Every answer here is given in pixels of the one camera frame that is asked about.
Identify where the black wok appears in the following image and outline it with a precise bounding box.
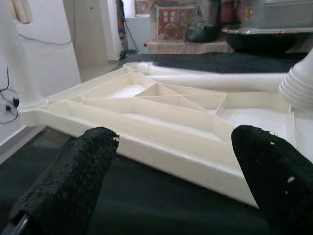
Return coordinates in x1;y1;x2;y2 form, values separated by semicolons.
221;26;311;53

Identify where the black plastic bag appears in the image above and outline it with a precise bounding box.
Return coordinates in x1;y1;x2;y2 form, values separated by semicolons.
185;0;222;43

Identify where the black wall cable with charger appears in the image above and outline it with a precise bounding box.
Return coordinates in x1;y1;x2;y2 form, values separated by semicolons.
0;66;22;125

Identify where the white plastic children table top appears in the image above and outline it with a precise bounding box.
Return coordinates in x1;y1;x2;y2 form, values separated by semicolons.
23;62;313;210

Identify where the red printed cardboard box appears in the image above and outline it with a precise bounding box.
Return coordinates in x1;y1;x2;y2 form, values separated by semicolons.
157;6;189;42

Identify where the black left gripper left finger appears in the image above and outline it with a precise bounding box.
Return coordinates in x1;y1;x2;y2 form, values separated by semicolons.
8;126;120;235

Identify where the clear plastic storage bin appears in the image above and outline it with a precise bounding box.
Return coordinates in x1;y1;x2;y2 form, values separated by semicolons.
241;0;313;32

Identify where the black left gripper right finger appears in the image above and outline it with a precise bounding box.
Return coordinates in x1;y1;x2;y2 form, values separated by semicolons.
230;124;313;235

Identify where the beige cloth covered shelf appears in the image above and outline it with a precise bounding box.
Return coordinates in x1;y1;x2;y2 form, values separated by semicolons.
143;40;235;55

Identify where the white plastic table leg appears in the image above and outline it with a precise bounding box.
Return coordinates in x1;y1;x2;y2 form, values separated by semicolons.
278;47;313;118
156;73;293;93

